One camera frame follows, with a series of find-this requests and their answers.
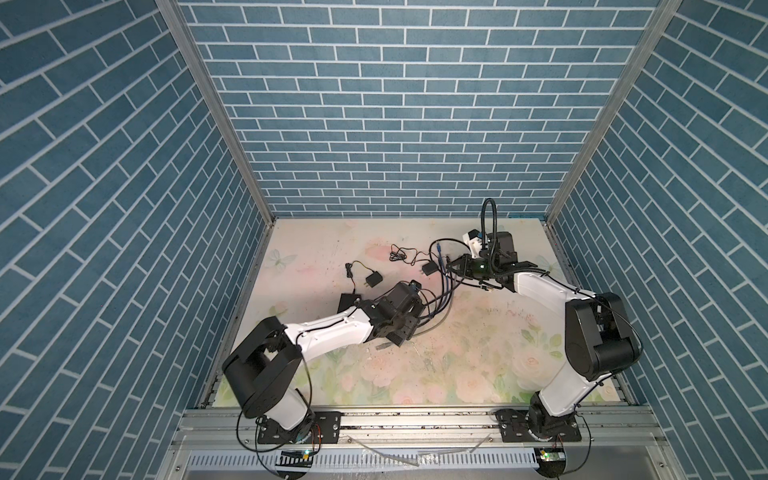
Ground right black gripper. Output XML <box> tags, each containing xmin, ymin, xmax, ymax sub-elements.
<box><xmin>445</xmin><ymin>254</ymin><xmax>498</xmax><ymax>282</ymax></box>

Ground black ethernet cable gold plug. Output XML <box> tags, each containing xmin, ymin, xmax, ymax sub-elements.
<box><xmin>419</xmin><ymin>236</ymin><xmax>475</xmax><ymax>328</ymax></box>

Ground blue ethernet cable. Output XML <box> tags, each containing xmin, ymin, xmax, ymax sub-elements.
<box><xmin>419</xmin><ymin>241</ymin><xmax>457</xmax><ymax>325</ymax></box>

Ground black network switch blue ports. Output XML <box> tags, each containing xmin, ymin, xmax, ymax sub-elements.
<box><xmin>337</xmin><ymin>293</ymin><xmax>361</xmax><ymax>313</ymax></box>

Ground black power adapter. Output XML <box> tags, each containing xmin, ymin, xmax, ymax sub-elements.
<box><xmin>344</xmin><ymin>260</ymin><xmax>383</xmax><ymax>294</ymax></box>
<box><xmin>389</xmin><ymin>244</ymin><xmax>438</xmax><ymax>276</ymax></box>

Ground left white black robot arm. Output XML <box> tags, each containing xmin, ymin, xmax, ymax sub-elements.
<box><xmin>222</xmin><ymin>280</ymin><xmax>425</xmax><ymax>444</ymax></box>

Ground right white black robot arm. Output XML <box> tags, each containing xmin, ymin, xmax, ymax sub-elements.
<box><xmin>442</xmin><ymin>229</ymin><xmax>643</xmax><ymax>441</ymax></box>

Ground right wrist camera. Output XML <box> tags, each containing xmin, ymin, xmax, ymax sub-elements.
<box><xmin>462</xmin><ymin>229</ymin><xmax>484</xmax><ymax>258</ymax></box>

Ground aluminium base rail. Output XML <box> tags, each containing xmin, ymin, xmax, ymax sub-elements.
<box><xmin>158</xmin><ymin>405</ymin><xmax>684</xmax><ymax>479</ymax></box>

